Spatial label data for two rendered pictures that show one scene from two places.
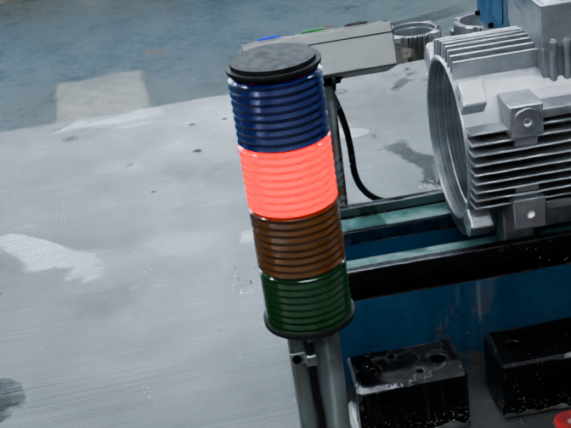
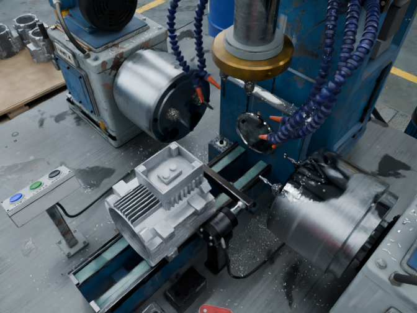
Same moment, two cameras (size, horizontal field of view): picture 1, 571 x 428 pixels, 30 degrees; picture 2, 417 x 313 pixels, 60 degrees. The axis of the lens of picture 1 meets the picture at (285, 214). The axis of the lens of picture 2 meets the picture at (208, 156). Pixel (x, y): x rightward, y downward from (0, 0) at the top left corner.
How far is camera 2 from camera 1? 0.62 m
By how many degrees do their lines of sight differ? 40
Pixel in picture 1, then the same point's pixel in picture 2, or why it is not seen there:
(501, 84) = (152, 221)
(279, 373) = not seen: outside the picture
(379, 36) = (69, 179)
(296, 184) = not seen: outside the picture
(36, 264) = not seen: outside the picture
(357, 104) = (28, 142)
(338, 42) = (53, 190)
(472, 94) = (147, 236)
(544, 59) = (165, 206)
